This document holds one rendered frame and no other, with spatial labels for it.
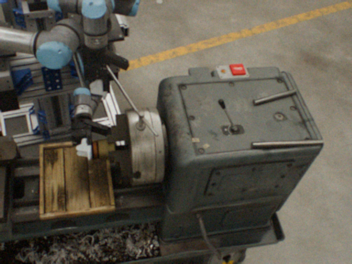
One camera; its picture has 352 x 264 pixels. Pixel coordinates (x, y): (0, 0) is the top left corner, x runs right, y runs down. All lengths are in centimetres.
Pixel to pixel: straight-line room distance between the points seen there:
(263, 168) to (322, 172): 162
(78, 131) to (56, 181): 27
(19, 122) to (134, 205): 137
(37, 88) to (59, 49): 64
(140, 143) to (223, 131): 32
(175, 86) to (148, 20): 238
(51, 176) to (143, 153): 49
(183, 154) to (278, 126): 40
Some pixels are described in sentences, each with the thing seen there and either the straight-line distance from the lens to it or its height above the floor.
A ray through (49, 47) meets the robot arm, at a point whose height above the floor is 142.
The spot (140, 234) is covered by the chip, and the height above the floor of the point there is 56.
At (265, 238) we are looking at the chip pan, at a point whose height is 54.
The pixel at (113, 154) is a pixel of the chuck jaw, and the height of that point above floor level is 111.
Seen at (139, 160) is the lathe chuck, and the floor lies 117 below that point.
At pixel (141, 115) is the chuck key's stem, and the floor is 132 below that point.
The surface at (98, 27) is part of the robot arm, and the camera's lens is 141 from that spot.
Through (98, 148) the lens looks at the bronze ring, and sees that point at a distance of 167.
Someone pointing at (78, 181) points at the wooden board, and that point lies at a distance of 186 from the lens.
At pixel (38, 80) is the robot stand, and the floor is 94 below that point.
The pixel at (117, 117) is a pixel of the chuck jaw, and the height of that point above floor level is 119.
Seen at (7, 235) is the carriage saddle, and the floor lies 89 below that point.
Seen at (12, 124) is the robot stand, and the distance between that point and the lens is 297.
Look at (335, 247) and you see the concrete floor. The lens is 300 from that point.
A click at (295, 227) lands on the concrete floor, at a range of 295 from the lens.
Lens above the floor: 249
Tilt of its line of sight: 52 degrees down
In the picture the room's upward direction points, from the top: 10 degrees clockwise
